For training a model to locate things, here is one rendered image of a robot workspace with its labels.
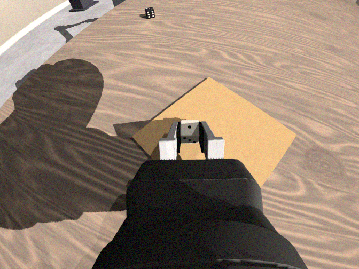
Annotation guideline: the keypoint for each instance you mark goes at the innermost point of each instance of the white die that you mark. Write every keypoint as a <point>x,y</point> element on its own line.
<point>189,131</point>

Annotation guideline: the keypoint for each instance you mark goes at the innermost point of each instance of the tan square mat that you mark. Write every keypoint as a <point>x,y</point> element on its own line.
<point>251,135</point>

